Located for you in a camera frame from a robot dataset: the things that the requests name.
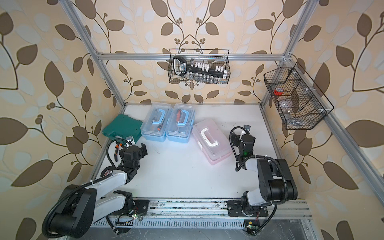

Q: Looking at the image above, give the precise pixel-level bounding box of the blue toolbox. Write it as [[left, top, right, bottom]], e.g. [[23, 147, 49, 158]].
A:
[[166, 104, 195, 144], [141, 103, 173, 142]]

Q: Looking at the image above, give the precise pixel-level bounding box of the pink toolbox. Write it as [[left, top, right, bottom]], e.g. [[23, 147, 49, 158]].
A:
[[192, 119, 233, 165]]

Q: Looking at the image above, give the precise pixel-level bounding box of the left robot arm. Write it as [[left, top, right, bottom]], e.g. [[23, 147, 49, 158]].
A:
[[42, 139, 149, 239]]

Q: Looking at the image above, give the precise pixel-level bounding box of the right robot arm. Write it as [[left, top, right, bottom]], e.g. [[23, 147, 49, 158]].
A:
[[229, 126, 298, 236]]

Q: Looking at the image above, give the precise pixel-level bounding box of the green tool case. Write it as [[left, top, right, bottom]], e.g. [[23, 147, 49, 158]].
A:
[[102, 114, 143, 143]]

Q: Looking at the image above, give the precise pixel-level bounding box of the black tape roll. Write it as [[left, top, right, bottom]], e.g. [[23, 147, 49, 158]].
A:
[[100, 166, 116, 178]]

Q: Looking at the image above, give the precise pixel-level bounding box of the orange screwdriver far box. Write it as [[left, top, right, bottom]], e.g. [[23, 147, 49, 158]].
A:
[[177, 109, 182, 121]]

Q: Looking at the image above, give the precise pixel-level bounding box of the black socket set holder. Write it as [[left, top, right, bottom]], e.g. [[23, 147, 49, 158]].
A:
[[171, 56, 230, 78]]

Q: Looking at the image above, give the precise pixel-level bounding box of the right wire basket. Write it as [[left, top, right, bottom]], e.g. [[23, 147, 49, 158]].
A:
[[264, 62, 334, 130]]

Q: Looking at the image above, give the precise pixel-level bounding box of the wire basket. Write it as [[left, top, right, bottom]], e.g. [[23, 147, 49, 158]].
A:
[[264, 62, 334, 130], [168, 48, 231, 85]]

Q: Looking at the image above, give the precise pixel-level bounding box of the back wire basket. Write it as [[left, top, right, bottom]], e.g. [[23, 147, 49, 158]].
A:
[[168, 48, 231, 85]]

